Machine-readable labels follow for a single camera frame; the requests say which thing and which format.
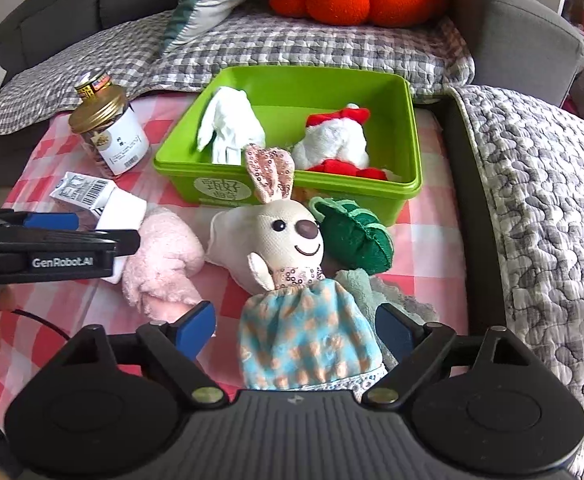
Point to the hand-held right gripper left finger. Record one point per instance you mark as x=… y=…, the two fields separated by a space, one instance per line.
x=198 y=325

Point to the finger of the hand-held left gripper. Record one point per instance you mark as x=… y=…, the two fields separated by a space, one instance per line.
x=122 y=242
x=52 y=221

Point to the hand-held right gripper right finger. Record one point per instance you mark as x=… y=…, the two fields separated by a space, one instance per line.
x=391 y=327

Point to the white barcode packet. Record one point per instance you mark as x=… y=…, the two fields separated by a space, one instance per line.
x=122 y=210

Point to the pink plush toy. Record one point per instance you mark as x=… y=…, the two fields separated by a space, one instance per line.
x=162 y=260

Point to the pale green fluffy cloth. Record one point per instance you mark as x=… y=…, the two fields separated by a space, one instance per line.
x=362 y=285

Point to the green plush vegetable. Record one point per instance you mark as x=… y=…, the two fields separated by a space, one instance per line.
x=357 y=240

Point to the beige bunny plush doll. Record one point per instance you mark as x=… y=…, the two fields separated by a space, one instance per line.
x=287 y=230

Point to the white glove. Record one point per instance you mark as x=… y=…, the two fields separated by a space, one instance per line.
x=227 y=120

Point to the white and red plush toy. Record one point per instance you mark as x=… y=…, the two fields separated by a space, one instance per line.
x=332 y=140

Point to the green plastic box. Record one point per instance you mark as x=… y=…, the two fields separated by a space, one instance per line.
x=297 y=95

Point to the white milk carton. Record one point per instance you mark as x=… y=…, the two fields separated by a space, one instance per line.
x=84 y=190

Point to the pink checked tablecloth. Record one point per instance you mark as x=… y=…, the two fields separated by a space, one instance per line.
x=422 y=260

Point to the gold lid snack jar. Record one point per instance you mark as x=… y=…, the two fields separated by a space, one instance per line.
x=122 y=145

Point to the yellow label can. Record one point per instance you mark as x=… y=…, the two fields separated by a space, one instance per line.
x=92 y=85

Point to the grey quilted blanket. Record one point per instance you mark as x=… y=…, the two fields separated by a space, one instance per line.
x=547 y=185

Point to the teal and white pillow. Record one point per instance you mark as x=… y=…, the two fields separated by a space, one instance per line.
x=207 y=5

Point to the grey checked sofa cover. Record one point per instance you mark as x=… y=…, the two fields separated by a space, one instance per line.
x=297 y=45

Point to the orange pumpkin cushion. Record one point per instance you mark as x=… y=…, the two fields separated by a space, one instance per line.
x=357 y=0

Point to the dark grey sofa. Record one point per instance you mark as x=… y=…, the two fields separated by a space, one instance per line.
x=522 y=20

